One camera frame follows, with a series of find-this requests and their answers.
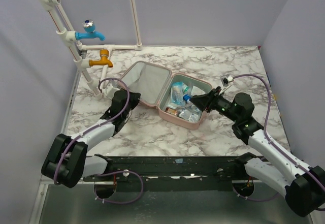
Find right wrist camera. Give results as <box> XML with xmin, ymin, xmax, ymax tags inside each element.
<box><xmin>221</xmin><ymin>75</ymin><xmax>234</xmax><ymax>92</ymax></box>

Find blue capped small bottle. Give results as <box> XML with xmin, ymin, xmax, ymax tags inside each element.
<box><xmin>183</xmin><ymin>94</ymin><xmax>191</xmax><ymax>103</ymax></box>

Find pink medicine kit case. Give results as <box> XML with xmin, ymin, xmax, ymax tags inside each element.
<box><xmin>121</xmin><ymin>61</ymin><xmax>212</xmax><ymax>130</ymax></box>

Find blue wipes packet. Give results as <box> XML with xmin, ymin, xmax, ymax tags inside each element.
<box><xmin>171</xmin><ymin>82</ymin><xmax>184</xmax><ymax>106</ymax></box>

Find white pvc pipe frame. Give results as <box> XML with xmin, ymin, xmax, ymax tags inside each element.
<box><xmin>38</xmin><ymin>0</ymin><xmax>143</xmax><ymax>99</ymax></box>

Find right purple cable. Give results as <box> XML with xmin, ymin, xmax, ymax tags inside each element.
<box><xmin>230</xmin><ymin>74</ymin><xmax>325</xmax><ymax>211</ymax></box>

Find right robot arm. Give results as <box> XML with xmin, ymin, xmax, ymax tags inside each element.
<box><xmin>190</xmin><ymin>87</ymin><xmax>324</xmax><ymax>217</ymax></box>

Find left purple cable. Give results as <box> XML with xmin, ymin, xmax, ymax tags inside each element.
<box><xmin>52</xmin><ymin>77</ymin><xmax>144</xmax><ymax>205</ymax></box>

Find brown medicine bottle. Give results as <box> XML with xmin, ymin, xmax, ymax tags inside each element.
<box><xmin>165</xmin><ymin>107</ymin><xmax>180</xmax><ymax>116</ymax></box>

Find blue faucet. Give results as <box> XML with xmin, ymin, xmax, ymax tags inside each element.
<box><xmin>75</xmin><ymin>19</ymin><xmax>105</xmax><ymax>41</ymax></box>

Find white gauze packet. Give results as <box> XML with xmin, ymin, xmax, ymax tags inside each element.
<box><xmin>190</xmin><ymin>86</ymin><xmax>206</xmax><ymax>97</ymax></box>

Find orange faucet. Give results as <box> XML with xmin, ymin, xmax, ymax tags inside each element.
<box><xmin>89</xmin><ymin>49</ymin><xmax>113</xmax><ymax>68</ymax></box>

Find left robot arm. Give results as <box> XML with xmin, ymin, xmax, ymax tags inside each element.
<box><xmin>41</xmin><ymin>89</ymin><xmax>141</xmax><ymax>188</ymax></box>

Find alcohol pad packets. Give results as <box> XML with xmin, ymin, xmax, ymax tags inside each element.
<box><xmin>178</xmin><ymin>109</ymin><xmax>202</xmax><ymax>123</ymax></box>

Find purple cable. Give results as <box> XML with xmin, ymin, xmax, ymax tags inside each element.
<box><xmin>52</xmin><ymin>77</ymin><xmax>144</xmax><ymax>205</ymax></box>
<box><xmin>230</xmin><ymin>74</ymin><xmax>325</xmax><ymax>211</ymax></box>

